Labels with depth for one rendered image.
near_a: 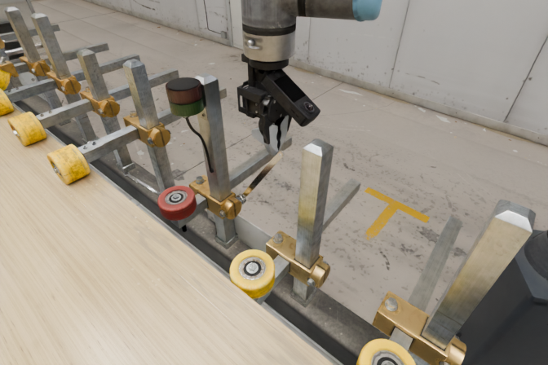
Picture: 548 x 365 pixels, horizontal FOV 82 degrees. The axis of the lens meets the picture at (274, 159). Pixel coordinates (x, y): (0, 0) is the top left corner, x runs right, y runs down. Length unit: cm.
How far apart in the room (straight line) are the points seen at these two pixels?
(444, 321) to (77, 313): 56
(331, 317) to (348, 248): 103
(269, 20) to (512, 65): 265
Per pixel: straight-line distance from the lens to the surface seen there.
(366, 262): 176
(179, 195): 73
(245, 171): 85
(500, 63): 305
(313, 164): 48
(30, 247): 77
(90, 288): 65
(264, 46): 54
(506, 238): 43
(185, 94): 56
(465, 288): 51
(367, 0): 51
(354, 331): 78
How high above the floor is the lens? 139
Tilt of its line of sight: 37 degrees down
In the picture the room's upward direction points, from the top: straight up
